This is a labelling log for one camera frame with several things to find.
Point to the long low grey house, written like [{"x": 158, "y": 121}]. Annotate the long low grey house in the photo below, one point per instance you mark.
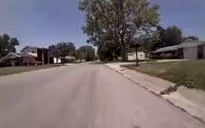
[{"x": 190, "y": 50}]

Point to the row of green trees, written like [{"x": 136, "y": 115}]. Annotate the row of green trees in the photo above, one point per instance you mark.
[{"x": 73, "y": 51}]

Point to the dry grass lawn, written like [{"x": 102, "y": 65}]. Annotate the dry grass lawn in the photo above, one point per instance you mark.
[{"x": 186, "y": 71}]

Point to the white building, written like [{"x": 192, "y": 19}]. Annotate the white building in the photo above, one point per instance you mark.
[{"x": 140, "y": 55}]

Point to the pale concrete kerb strip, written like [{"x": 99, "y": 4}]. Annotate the pale concrete kerb strip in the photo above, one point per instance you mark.
[{"x": 150, "y": 81}]

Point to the grey asphalt road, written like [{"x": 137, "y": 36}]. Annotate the grey asphalt road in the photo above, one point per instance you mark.
[{"x": 76, "y": 100}]

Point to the clump of dark trees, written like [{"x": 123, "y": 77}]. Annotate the clump of dark trees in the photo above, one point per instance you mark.
[{"x": 1, "y": 45}]

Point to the thin small tree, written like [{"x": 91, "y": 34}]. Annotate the thin small tree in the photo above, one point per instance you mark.
[{"x": 136, "y": 53}]

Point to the large leafy green tree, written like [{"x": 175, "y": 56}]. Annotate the large leafy green tree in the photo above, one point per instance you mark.
[{"x": 120, "y": 23}]

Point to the dry grass verge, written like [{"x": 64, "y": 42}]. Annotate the dry grass verge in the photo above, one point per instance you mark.
[{"x": 16, "y": 70}]

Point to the group of houses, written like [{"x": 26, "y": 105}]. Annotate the group of houses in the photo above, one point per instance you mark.
[{"x": 26, "y": 55}]

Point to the dark trees behind house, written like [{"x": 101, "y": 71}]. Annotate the dark trees behind house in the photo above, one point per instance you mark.
[{"x": 171, "y": 36}]

